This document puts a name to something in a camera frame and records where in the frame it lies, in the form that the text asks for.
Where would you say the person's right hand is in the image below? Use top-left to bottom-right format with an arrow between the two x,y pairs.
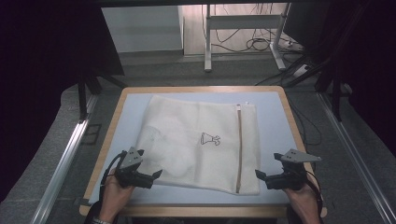
284,173 -> 321,220

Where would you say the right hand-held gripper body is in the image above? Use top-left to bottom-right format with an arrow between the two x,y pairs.
265,148 -> 322,191

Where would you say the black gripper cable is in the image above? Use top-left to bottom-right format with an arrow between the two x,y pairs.
305,169 -> 325,218
98,150 -> 128,202

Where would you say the dark floor grate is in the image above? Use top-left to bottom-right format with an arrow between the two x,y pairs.
80,123 -> 103,146

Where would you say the black metal stand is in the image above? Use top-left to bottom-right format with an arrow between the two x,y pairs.
281,55 -> 354,123
76,68 -> 128,121

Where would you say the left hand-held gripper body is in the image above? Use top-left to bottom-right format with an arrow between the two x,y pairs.
113,147 -> 155,189

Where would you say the thin black floor cable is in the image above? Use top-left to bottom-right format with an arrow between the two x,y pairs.
288,98 -> 323,147

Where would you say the white panel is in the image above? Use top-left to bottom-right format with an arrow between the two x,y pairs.
101,5 -> 185,54

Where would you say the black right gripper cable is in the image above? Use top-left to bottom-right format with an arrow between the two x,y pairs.
305,169 -> 325,218

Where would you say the white power strip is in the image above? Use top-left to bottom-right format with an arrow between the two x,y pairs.
292,63 -> 312,78

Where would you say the tangle of black floor cables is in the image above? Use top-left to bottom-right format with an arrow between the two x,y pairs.
200,3 -> 304,54

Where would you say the black curtain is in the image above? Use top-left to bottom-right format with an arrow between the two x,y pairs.
281,0 -> 396,158
0,0 -> 125,203

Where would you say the white mesh laundry bag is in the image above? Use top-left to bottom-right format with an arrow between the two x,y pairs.
135,94 -> 262,196

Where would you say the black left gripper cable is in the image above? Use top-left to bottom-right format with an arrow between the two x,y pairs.
98,150 -> 128,202

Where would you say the white metal desk frame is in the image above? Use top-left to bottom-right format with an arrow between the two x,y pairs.
204,3 -> 292,73

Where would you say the aluminium floor rail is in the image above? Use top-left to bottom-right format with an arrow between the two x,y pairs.
317,91 -> 396,224
29,92 -> 100,224

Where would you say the person's left hand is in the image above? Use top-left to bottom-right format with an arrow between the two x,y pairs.
100,168 -> 135,222

